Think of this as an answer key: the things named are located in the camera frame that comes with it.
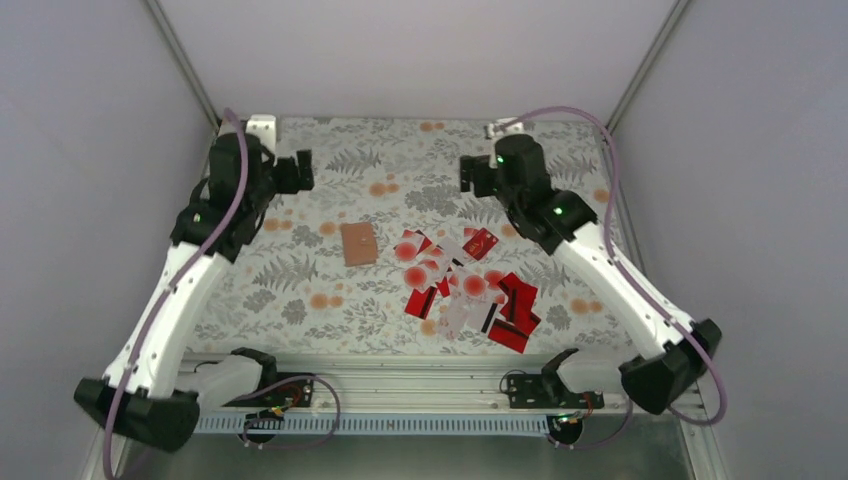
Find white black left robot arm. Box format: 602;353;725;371
74;133;315;453

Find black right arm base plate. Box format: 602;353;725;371
500;371;605;410

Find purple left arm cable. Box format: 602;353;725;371
102;107;340;478

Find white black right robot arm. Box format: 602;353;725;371
459;134;723;415

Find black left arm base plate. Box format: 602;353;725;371
225;372;315;408

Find floral patterned table mat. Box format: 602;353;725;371
187;117;634;356

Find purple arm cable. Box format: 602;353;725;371
102;107;340;478
503;105;729;452

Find perforated grey cable duct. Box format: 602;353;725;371
192;413;558;437

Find aluminium rail frame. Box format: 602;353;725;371
109;351;705;415

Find tan leather card holder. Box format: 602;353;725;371
340;222;378;267

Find red card bottom of pile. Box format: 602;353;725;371
487;320;529;354

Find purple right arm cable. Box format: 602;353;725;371
503;105;729;452

